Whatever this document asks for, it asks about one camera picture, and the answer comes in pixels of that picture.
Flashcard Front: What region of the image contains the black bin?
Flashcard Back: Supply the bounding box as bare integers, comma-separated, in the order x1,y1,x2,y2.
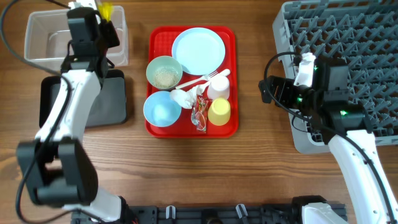
39,70,127,128

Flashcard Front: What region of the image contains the green bowl with rice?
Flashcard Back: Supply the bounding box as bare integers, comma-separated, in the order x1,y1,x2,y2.
146,55,183,90

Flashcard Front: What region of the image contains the red plastic tray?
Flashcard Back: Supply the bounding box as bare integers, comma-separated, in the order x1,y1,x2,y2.
145,26,239,138

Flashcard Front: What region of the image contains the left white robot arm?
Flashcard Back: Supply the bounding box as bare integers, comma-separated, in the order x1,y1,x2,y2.
17,7,124,222

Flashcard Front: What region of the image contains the yellow plastic cup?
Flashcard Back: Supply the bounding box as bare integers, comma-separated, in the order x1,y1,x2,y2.
208,98,231,126

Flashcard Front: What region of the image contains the light blue bowl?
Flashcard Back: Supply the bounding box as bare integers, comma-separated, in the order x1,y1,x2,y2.
143,91,182,128

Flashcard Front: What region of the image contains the yellow snack wrapper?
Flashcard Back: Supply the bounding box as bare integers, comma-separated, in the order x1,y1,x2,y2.
97,1,114,21

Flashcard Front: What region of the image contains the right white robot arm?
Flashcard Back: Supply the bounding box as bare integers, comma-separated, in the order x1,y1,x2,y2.
259,52,397,223

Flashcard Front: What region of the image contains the red snack wrapper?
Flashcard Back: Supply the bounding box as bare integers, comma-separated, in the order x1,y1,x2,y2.
191,96,211,133

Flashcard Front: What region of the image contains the white tissue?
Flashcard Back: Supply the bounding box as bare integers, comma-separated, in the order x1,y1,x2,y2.
170,85,205,109

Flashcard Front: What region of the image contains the clear plastic bin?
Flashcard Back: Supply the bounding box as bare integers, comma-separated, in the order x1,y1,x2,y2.
24,6,129,70

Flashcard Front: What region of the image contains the white plastic spoon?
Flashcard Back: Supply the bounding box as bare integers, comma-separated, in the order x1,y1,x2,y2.
199,69,231,90

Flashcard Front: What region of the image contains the grey dishwasher rack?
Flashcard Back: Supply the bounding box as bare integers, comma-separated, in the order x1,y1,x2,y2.
272,1,397,146

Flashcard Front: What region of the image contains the white plastic fork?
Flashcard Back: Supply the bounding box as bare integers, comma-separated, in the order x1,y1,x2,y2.
175,71,218,89

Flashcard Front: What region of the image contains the light blue plate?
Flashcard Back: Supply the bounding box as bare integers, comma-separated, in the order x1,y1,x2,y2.
172,27,226,76

